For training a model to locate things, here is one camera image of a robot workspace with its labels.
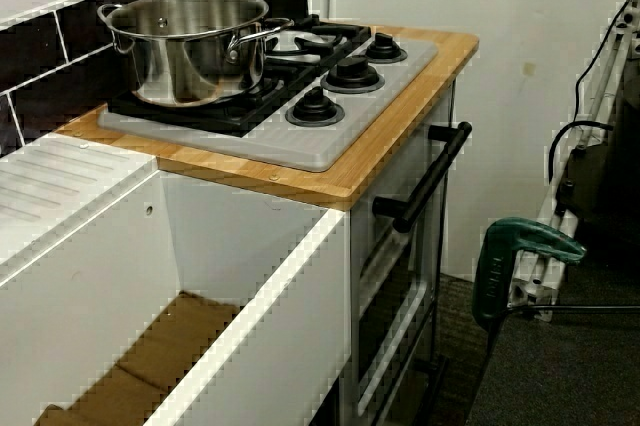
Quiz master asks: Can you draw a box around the brown cardboard sheet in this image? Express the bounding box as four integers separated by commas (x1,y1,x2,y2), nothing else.
32,290,241,426

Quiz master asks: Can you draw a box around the wooden countertop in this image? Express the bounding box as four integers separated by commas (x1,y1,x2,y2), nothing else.
54,20,480,212

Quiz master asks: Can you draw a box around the stainless steel pot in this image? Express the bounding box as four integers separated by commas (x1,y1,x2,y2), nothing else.
97,0,295,108

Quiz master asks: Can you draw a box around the grey stove top panel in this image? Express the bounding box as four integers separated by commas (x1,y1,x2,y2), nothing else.
97,25,440,172

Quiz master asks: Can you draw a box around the black equipment stand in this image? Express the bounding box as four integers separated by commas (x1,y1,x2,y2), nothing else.
554,0,640,267

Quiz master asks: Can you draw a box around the silver aluminium frame rail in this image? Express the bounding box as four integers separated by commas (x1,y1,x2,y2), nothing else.
507,0,640,322

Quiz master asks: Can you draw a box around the white sink basin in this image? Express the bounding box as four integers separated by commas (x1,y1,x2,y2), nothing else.
0,133,351,426

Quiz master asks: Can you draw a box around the black stove knob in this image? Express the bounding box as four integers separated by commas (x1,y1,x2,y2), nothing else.
284,85,346,128
319,55,386,94
363,31,409,65

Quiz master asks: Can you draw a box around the thick black cable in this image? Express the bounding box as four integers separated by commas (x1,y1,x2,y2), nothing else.
547,120,615,185

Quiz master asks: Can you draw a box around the black oven door handle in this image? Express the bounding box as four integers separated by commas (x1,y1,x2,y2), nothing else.
372,120,474,235

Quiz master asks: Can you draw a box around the white oven door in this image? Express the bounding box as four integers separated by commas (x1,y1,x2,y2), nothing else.
349,79,459,420

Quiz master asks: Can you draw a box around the thin black cable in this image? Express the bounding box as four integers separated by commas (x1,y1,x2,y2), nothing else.
572,0,634,122

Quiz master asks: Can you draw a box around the black burner grate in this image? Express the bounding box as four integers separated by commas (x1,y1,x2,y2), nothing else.
264,13,374,72
107,63,321,138

